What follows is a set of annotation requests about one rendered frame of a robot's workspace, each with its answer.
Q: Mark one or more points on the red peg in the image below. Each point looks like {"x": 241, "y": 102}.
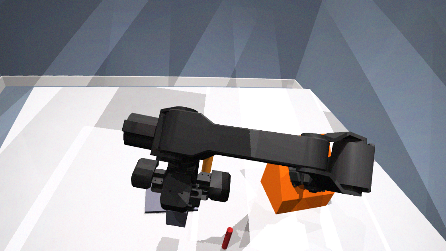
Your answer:
{"x": 227, "y": 238}

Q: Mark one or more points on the orange cylinder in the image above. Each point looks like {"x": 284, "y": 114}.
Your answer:
{"x": 207, "y": 164}

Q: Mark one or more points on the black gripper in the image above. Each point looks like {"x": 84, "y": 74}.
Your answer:
{"x": 214, "y": 185}

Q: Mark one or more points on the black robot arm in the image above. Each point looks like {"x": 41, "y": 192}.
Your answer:
{"x": 182, "y": 135}

